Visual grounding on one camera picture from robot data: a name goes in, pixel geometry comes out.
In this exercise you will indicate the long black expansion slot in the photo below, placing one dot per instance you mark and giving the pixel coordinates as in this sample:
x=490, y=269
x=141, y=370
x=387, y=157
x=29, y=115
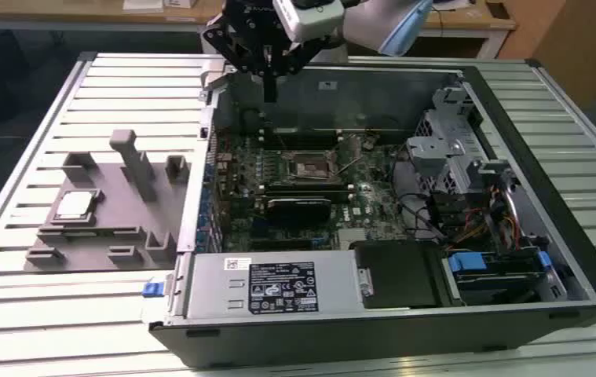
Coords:
x=282, y=245

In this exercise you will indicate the green motherboard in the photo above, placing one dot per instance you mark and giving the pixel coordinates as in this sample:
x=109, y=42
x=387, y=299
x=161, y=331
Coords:
x=377, y=196

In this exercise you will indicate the wooden cabinet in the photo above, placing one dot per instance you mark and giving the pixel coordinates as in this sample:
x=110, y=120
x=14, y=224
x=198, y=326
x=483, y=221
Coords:
x=581, y=39

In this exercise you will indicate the wooden desk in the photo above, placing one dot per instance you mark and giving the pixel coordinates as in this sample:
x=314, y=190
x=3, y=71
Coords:
x=94, y=15

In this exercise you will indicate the black open PC case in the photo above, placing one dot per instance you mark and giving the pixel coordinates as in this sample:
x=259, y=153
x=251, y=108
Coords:
x=382, y=341

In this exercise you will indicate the grey plastic parts rack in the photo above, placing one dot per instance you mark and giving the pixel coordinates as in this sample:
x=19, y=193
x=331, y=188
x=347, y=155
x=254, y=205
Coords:
x=114, y=204

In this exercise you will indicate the metal drive cage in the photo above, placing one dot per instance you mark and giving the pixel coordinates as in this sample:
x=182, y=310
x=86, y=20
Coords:
x=434, y=149

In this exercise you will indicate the grey plastic drive latch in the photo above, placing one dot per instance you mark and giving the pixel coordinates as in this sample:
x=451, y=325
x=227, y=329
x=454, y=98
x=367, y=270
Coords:
x=489, y=169

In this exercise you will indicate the RAM slot white clips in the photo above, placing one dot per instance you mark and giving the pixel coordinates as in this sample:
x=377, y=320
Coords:
x=277, y=144
x=303, y=188
x=277, y=134

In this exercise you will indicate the silver finned heat sink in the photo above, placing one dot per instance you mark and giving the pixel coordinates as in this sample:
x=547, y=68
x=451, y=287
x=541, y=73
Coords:
x=354, y=237

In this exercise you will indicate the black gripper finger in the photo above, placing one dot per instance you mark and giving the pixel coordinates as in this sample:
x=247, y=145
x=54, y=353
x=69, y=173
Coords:
x=303, y=59
x=225, y=47

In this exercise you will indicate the small white box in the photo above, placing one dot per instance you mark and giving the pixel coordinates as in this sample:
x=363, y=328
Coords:
x=179, y=3

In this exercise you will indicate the silver metal latch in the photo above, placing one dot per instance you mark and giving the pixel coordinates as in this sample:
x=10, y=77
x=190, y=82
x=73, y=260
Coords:
x=366, y=282

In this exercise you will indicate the silver square CPU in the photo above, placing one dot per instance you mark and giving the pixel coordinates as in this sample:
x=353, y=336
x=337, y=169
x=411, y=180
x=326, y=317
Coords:
x=74, y=204

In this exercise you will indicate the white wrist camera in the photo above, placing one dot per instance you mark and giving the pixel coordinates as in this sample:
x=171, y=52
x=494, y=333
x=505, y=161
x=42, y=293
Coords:
x=314, y=23

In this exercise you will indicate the black phone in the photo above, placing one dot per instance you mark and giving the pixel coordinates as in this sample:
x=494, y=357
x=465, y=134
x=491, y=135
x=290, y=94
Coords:
x=498, y=9

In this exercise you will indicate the black graphics card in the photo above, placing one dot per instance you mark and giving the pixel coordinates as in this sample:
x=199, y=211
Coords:
x=298, y=212

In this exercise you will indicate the CPU socket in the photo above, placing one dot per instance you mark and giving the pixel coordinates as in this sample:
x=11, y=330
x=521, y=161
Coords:
x=311, y=167

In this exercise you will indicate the blue disk carrier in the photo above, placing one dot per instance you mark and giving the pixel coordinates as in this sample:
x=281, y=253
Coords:
x=466, y=262

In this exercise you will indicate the blue case latch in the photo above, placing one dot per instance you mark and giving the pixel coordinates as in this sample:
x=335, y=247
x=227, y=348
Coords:
x=153, y=290

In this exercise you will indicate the black plastic shroud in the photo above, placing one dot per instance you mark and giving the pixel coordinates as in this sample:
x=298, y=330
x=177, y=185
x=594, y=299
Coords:
x=397, y=275

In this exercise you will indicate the green RAM stick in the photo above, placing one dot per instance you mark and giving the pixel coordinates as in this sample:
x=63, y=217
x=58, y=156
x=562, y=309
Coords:
x=303, y=196

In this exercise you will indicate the grey power supply unit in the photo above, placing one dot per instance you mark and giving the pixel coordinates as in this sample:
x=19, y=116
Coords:
x=214, y=286

